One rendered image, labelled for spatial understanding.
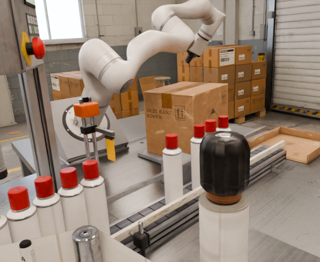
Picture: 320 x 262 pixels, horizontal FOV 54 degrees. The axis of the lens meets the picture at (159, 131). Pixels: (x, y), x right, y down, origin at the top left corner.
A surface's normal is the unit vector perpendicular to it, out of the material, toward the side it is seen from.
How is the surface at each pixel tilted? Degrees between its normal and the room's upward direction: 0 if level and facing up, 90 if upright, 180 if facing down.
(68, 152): 45
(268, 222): 0
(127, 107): 93
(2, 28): 90
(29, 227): 90
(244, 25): 90
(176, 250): 0
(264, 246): 0
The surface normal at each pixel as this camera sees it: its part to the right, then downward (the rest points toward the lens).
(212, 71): -0.78, 0.21
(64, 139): 0.40, -0.54
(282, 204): -0.05, -0.96
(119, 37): 0.58, 0.21
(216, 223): -0.47, 0.29
